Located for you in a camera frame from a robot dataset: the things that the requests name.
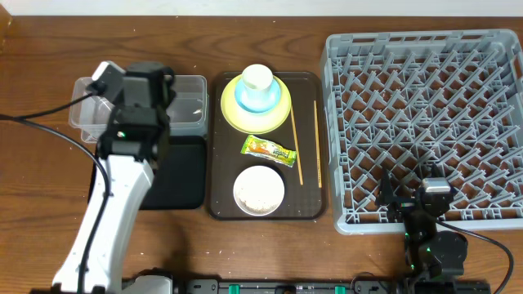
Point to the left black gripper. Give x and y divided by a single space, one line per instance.
169 95

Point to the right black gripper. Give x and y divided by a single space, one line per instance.
386 196

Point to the green orange snack wrapper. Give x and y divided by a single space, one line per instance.
269 150

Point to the white bowl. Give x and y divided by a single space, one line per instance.
258 190

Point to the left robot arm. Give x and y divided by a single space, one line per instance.
136 137

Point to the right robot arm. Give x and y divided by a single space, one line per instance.
435 257

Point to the grey plastic dishwasher rack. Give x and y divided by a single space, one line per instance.
409 101

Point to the clear plastic bin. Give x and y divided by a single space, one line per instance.
188 112

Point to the light blue bowl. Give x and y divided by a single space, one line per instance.
274 98

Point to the black plastic tray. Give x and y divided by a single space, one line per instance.
180 179

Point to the dark brown serving tray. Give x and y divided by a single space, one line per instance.
225 162

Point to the cream white cup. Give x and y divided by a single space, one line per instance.
257 80

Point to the yellow plate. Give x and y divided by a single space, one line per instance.
252 123

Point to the right wooden chopstick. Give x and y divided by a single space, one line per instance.
317 145

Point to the wooden chopstick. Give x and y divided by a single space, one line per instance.
298 159
317 145

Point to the left wooden chopstick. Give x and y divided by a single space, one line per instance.
298 159

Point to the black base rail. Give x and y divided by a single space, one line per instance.
159 284

